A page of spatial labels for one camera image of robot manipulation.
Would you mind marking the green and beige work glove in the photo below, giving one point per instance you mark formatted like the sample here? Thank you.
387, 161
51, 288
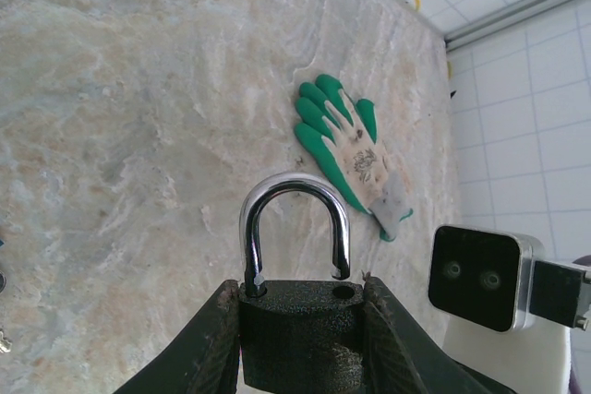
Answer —
360, 154

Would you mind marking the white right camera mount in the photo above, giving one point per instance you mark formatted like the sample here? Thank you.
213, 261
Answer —
508, 361

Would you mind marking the black padlock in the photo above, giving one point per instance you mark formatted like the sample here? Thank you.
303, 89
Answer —
300, 329

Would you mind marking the aluminium frame post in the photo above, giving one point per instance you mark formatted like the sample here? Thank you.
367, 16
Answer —
517, 11

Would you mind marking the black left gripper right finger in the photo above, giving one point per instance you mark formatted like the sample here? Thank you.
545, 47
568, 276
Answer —
397, 357

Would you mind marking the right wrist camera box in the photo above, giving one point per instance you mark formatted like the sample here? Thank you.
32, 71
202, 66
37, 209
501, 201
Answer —
471, 274

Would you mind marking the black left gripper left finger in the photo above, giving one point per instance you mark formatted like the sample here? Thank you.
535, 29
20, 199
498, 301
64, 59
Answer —
203, 352

